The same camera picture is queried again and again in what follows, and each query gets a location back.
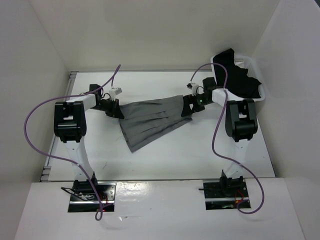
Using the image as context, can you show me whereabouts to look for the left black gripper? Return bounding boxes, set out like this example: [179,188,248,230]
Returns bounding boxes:
[91,97,124,119]

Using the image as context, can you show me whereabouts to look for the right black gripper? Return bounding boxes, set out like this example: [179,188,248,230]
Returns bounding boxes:
[181,92,212,117]

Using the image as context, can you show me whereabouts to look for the grey pleated skirt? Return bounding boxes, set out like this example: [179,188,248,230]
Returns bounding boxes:
[119,95,192,153]

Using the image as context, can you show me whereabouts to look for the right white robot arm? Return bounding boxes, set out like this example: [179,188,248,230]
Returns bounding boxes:
[181,77,258,197]

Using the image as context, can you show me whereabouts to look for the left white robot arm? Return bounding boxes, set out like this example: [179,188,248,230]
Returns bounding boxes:
[53,84,124,200]

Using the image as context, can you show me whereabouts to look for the black skirt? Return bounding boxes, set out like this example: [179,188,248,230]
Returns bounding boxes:
[213,48,261,99]

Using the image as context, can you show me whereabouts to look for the white plastic basket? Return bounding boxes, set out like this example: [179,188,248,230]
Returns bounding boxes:
[211,53,266,102]

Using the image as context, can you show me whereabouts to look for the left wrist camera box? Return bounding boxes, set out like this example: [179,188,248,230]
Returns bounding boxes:
[108,87,122,100]

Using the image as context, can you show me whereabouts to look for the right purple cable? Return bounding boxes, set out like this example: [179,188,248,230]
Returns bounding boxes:
[189,62,265,215]

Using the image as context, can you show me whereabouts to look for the purple cable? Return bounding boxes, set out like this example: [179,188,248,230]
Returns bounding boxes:
[189,62,265,215]
[23,64,122,222]

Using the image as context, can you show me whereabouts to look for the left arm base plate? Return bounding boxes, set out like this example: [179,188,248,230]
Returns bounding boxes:
[60,181,116,213]

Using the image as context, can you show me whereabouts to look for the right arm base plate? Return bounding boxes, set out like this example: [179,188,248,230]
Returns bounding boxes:
[198,178,251,210]

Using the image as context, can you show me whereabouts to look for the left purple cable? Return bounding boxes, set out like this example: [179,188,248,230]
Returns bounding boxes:
[23,64,122,222]

